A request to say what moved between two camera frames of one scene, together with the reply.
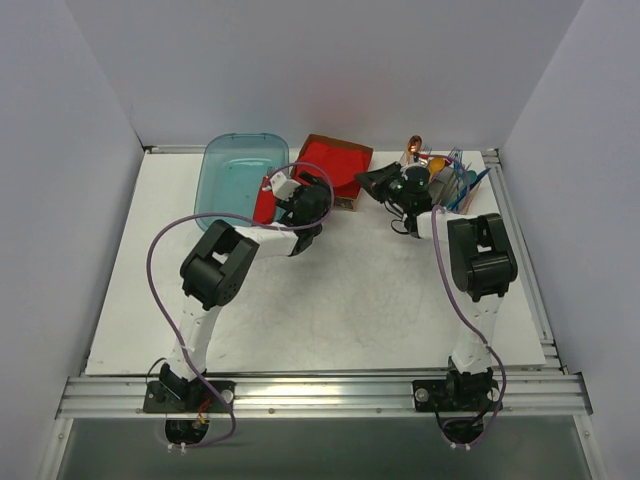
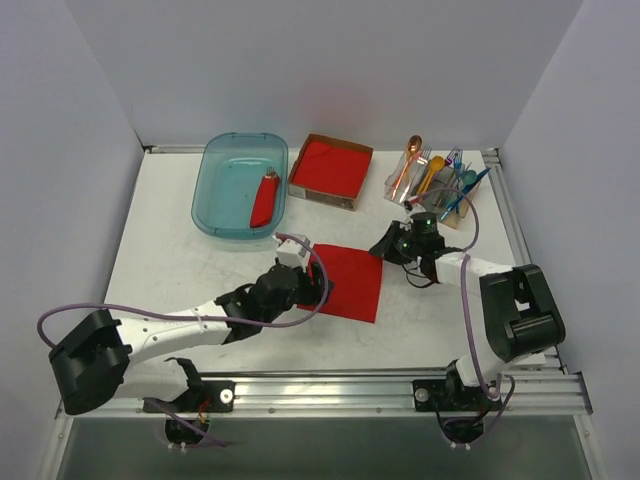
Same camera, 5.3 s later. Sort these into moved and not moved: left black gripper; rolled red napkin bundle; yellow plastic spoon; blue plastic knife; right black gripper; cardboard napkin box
Moved: right black gripper; left black gripper
Not moved: rolled red napkin bundle; yellow plastic spoon; cardboard napkin box; blue plastic knife
